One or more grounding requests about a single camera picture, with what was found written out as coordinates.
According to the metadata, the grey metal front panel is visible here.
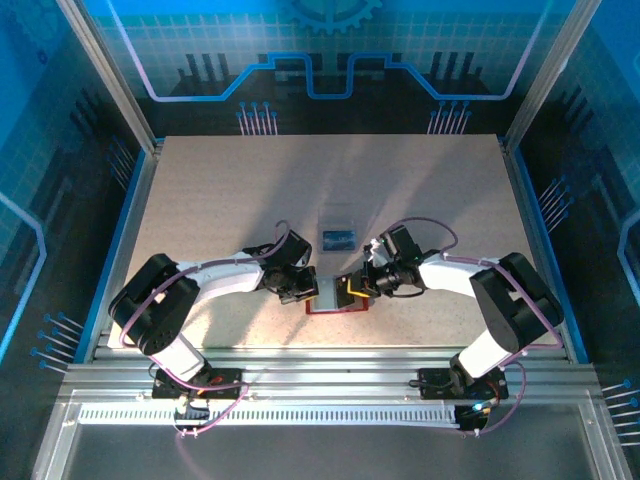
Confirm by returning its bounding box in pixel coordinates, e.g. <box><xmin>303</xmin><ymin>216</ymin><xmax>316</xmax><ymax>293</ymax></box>
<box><xmin>29</xmin><ymin>389</ymin><xmax>636</xmax><ymax>480</ymax></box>

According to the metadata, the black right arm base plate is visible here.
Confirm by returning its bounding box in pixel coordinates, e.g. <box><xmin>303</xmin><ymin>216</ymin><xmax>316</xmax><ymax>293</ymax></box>
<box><xmin>417</xmin><ymin>367</ymin><xmax>510</xmax><ymax>401</ymax></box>

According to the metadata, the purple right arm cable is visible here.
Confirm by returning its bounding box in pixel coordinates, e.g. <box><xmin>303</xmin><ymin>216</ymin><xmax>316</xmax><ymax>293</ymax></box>
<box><xmin>372</xmin><ymin>216</ymin><xmax>565</xmax><ymax>437</ymax></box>

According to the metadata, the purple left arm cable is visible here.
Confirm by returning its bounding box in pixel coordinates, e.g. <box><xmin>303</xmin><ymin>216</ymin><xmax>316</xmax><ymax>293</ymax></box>
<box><xmin>119</xmin><ymin>218</ymin><xmax>250</xmax><ymax>440</ymax></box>

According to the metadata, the aluminium front frame rail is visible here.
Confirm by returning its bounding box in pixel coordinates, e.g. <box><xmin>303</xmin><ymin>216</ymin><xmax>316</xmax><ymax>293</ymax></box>
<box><xmin>59</xmin><ymin>347</ymin><xmax>604</xmax><ymax>407</ymax></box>

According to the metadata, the black controller board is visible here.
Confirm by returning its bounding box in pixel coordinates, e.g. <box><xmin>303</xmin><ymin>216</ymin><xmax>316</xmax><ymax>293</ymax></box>
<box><xmin>457</xmin><ymin>399</ymin><xmax>501</xmax><ymax>433</ymax></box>
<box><xmin>172</xmin><ymin>397</ymin><xmax>212</xmax><ymax>427</ymax></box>

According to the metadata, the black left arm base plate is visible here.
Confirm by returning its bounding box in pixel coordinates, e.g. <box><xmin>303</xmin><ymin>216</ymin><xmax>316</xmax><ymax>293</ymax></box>
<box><xmin>152</xmin><ymin>367</ymin><xmax>245</xmax><ymax>401</ymax></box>

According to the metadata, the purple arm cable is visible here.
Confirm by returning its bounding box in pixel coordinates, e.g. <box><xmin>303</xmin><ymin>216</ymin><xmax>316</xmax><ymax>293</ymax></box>
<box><xmin>119</xmin><ymin>218</ymin><xmax>250</xmax><ymax>440</ymax></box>
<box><xmin>372</xmin><ymin>216</ymin><xmax>565</xmax><ymax>437</ymax></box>

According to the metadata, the aluminium side rail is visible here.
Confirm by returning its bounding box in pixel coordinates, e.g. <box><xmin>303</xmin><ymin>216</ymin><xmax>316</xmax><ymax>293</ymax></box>
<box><xmin>82</xmin><ymin>142</ymin><xmax>166</xmax><ymax>364</ymax></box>
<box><xmin>498</xmin><ymin>137</ymin><xmax>577</xmax><ymax>364</ymax></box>

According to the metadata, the aluminium frame post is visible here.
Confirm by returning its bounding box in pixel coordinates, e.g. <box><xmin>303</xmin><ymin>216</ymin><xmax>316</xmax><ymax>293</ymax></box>
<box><xmin>501</xmin><ymin>0</ymin><xmax>604</xmax><ymax>151</ymax></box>
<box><xmin>55</xmin><ymin>0</ymin><xmax>164</xmax><ymax>154</ymax></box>

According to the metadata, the white slotted cable duct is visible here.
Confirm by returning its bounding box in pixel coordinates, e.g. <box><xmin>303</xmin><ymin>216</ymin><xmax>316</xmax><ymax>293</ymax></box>
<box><xmin>77</xmin><ymin>403</ymin><xmax>461</xmax><ymax>428</ymax></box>

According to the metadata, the red leather card holder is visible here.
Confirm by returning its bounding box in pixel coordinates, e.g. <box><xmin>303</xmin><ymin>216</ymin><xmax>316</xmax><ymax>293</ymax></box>
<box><xmin>304</xmin><ymin>275</ymin><xmax>375</xmax><ymax>318</ymax></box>

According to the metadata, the blue credit card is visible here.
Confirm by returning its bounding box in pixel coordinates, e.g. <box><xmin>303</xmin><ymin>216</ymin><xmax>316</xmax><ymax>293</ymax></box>
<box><xmin>321</xmin><ymin>229</ymin><xmax>358</xmax><ymax>252</ymax></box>

